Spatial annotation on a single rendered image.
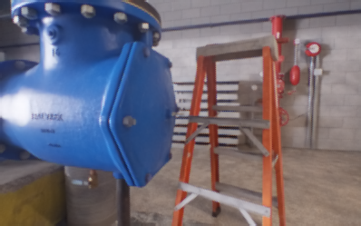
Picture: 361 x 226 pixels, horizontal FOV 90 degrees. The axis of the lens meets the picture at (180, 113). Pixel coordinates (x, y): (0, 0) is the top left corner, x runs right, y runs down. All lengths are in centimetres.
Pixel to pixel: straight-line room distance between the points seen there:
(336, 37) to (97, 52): 418
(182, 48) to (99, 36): 353
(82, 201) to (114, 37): 109
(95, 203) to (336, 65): 421
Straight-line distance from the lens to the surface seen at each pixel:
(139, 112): 62
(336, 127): 440
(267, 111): 82
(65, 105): 72
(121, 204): 99
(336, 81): 437
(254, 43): 91
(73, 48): 78
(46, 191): 164
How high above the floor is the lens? 90
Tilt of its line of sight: 4 degrees down
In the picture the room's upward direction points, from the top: straight up
